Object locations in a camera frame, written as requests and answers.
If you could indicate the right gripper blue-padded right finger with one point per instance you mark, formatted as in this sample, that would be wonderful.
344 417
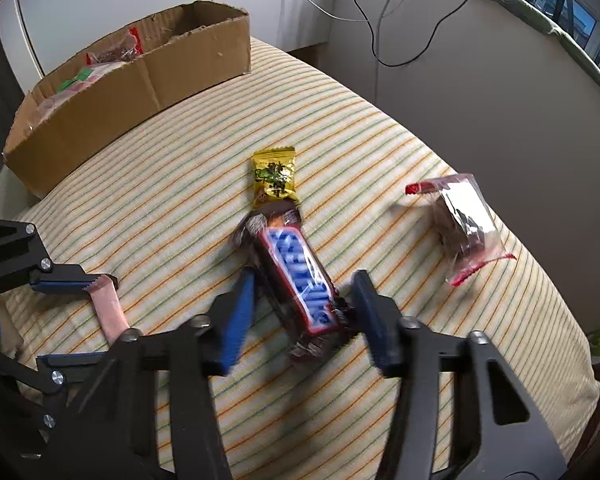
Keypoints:
497 431

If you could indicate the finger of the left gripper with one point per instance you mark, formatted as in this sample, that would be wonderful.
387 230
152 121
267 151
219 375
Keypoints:
65 371
52 278

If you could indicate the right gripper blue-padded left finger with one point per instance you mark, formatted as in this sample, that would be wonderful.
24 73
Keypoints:
109 429

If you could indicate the pink candy stick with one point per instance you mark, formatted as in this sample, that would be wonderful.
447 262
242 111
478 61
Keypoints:
107 307

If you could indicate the brown Snickers bar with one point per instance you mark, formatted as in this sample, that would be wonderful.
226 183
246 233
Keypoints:
317 318

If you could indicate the clear red nut packet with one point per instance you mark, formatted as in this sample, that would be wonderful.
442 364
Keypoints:
125 50

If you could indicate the striped beige cushion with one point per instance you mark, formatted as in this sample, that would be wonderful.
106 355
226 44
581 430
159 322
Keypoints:
157 209

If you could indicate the packaged bread slice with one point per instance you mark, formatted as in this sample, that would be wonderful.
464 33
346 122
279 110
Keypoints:
47 107

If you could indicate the clear red-edged snack packet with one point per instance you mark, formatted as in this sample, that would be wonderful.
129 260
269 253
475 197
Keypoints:
464 222

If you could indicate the green candy wrapper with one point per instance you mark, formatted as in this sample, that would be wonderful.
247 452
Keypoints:
77 83

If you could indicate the yellow candy packet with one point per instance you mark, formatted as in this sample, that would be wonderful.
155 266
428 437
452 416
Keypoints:
274 177

